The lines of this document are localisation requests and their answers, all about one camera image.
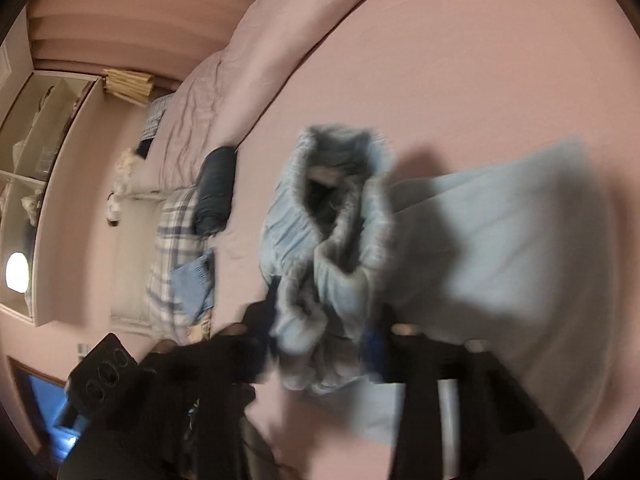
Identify blue folded cloth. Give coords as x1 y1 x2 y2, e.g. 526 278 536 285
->
169 247 217 322

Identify glass door cabinet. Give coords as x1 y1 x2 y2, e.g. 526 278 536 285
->
0 70 103 321

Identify white headboard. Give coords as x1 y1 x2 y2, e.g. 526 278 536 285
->
109 192 168 328

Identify white plush toy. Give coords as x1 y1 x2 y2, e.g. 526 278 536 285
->
105 147 148 226

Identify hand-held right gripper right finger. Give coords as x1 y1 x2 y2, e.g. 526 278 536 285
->
361 321 587 480

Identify pink curtain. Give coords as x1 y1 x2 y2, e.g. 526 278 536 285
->
25 0 261 93

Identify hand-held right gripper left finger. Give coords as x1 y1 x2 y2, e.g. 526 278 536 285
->
125 300 277 480

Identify yellow woven basket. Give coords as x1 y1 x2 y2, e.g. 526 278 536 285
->
102 67 157 108

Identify blue lit screen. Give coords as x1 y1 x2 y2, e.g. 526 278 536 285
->
27 372 81 453

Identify pink duvet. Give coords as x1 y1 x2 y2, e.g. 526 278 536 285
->
159 0 416 193

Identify plaid cloth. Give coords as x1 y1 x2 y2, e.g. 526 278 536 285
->
144 185 213 341

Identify pink bed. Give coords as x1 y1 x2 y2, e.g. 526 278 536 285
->
145 0 640 480

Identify striped cloth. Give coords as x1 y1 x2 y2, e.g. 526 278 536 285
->
140 92 173 143

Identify light blue pants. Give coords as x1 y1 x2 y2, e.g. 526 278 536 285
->
257 124 618 453

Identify round white lamp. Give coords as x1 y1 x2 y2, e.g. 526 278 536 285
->
5 252 31 293

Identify black folded cloth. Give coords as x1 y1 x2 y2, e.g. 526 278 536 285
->
192 145 239 237

